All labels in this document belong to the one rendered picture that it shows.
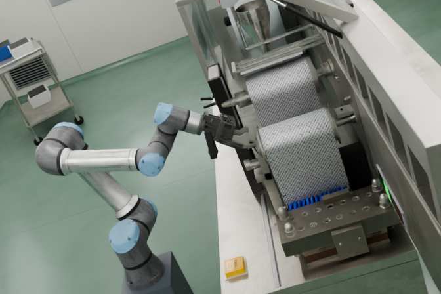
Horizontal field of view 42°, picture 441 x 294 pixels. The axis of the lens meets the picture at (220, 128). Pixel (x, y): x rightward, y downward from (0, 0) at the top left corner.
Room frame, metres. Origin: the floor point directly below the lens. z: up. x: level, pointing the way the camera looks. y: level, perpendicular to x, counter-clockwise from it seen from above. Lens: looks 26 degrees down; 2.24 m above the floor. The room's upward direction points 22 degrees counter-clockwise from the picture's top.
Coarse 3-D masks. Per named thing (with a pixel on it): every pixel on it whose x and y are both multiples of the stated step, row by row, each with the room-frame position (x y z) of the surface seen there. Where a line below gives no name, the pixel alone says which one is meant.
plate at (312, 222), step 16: (352, 192) 1.59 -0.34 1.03; (368, 192) 1.56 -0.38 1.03; (384, 192) 1.53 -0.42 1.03; (304, 208) 1.61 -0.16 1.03; (320, 208) 1.58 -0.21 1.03; (336, 208) 1.55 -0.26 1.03; (352, 208) 1.51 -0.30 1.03; (368, 208) 1.49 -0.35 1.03; (304, 224) 1.53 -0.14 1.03; (320, 224) 1.50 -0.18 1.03; (336, 224) 1.47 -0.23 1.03; (352, 224) 1.45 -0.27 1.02; (368, 224) 1.44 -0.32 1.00; (384, 224) 1.43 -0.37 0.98; (288, 240) 1.49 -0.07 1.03; (304, 240) 1.47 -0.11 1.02; (320, 240) 1.47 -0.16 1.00; (288, 256) 1.48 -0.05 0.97
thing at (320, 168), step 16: (336, 144) 1.64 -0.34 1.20; (288, 160) 1.66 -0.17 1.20; (304, 160) 1.66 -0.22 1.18; (320, 160) 1.65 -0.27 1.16; (336, 160) 1.64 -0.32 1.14; (288, 176) 1.67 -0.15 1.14; (304, 176) 1.66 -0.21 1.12; (320, 176) 1.65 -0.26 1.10; (336, 176) 1.64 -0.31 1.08; (288, 192) 1.67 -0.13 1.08; (304, 192) 1.66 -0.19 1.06; (320, 192) 1.65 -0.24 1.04
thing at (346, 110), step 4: (348, 104) 1.71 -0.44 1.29; (336, 108) 1.71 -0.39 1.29; (340, 108) 1.70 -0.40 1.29; (344, 108) 1.69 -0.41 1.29; (348, 108) 1.69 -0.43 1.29; (336, 112) 1.69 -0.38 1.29; (340, 112) 1.68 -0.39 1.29; (344, 112) 1.67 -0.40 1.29; (348, 112) 1.67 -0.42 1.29; (352, 112) 1.66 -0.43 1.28; (340, 116) 1.67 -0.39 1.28; (344, 116) 1.67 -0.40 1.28
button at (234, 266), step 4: (240, 256) 1.64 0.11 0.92; (228, 260) 1.64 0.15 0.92; (232, 260) 1.63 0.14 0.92; (236, 260) 1.63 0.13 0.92; (240, 260) 1.62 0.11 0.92; (224, 264) 1.63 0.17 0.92; (228, 264) 1.62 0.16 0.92; (232, 264) 1.61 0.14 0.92; (236, 264) 1.60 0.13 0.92; (240, 264) 1.59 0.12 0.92; (244, 264) 1.61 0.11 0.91; (224, 268) 1.61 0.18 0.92; (228, 268) 1.60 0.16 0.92; (232, 268) 1.59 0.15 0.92; (236, 268) 1.58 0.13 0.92; (240, 268) 1.58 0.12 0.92; (244, 268) 1.58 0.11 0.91; (228, 272) 1.58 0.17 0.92; (232, 272) 1.58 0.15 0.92; (236, 272) 1.58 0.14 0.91; (240, 272) 1.57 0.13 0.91; (244, 272) 1.57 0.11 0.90; (228, 276) 1.58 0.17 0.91
